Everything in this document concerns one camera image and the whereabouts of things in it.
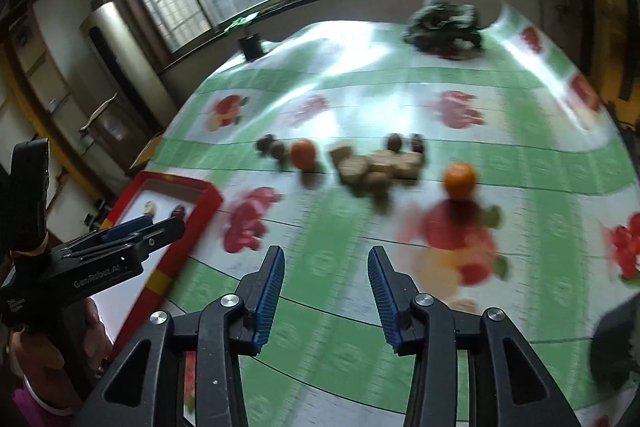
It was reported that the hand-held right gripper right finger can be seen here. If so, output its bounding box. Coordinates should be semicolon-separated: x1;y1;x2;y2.
366;245;583;427

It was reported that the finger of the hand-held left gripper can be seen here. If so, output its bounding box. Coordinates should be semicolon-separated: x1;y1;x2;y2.
65;215;153;253
75;217;187;259

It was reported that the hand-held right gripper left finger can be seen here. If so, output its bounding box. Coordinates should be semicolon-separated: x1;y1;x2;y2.
75;245;287;427

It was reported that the red-rimmed white tray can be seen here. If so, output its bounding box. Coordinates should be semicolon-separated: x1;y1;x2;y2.
97;171;223;358

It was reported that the orange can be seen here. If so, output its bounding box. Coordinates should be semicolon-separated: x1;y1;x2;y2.
443;163;477;198
291;139;317;170

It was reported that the person's left forearm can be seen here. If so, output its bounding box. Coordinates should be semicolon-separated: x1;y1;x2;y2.
0;377;81;427

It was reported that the person's left hand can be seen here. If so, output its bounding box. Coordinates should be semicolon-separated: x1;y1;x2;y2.
10;299;113;413

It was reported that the wooden square stool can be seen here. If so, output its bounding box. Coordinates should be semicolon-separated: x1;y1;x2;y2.
131;134;163;170

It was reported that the tall standing air conditioner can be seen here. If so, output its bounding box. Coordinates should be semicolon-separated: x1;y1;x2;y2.
80;2;163;132

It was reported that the small black box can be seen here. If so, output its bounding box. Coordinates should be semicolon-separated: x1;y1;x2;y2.
238;34;264;60

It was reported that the green fruit-print tablecloth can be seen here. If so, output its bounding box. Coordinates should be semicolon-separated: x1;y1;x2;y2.
107;4;640;427

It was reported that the dark round object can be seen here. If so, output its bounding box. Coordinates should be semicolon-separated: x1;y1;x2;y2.
590;292;640;388

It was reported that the dark green leafy vegetable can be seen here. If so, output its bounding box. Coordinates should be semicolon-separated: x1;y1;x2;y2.
402;0;485;54

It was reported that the white wardrobe with yellow frame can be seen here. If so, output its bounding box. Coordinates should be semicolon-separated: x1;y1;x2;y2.
0;2;101;188

